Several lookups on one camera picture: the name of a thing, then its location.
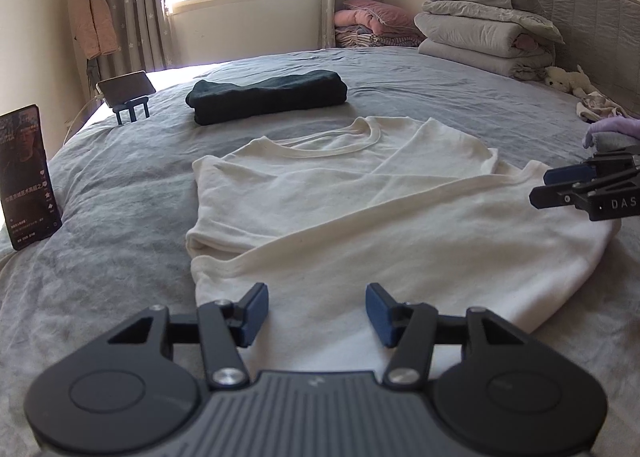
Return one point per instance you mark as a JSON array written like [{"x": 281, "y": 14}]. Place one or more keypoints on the upright smartphone playing video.
[{"x": 28, "y": 202}]

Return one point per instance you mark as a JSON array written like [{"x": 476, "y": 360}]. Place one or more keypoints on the landscape phone on stand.
[{"x": 120, "y": 89}]

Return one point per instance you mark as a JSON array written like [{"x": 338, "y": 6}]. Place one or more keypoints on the grey bed sheet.
[{"x": 128, "y": 197}]

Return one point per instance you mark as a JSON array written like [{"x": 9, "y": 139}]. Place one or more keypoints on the pink pillow pile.
[{"x": 367, "y": 23}]

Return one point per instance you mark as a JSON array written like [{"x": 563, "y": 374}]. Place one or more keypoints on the hanging pink jacket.
[{"x": 93, "y": 28}]

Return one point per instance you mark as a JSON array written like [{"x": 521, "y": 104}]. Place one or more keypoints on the small white folded garment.
[{"x": 595, "y": 107}]

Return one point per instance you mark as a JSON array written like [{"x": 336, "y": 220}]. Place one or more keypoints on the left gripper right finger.
[{"x": 409, "y": 329}]

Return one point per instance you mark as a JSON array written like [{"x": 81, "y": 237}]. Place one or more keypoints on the white plush toy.
[{"x": 576, "y": 83}]

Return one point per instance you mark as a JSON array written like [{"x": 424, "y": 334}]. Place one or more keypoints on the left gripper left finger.
[{"x": 225, "y": 327}]

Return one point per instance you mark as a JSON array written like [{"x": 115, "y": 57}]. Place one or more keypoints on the purple folded garment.
[{"x": 619, "y": 125}]

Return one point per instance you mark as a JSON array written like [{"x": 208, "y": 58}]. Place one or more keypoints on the grey folded clothes pile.
[{"x": 610, "y": 141}]

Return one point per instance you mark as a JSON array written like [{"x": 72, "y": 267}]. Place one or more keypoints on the grey quilted headboard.
[{"x": 602, "y": 36}]

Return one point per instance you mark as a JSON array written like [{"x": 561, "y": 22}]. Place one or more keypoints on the white Winnie sweatshirt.
[{"x": 428, "y": 212}]

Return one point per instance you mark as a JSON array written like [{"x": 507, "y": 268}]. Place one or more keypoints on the left grey star curtain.
[{"x": 143, "y": 35}]

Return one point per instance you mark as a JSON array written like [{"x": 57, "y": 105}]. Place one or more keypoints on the folded grey quilt stack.
[{"x": 513, "y": 38}]

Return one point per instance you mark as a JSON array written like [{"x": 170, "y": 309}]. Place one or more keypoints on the blue phone stand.
[{"x": 131, "y": 106}]

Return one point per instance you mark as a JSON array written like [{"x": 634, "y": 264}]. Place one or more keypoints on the folded black garment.
[{"x": 216, "y": 103}]

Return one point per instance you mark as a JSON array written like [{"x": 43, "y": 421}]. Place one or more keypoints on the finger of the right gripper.
[{"x": 600, "y": 164}]

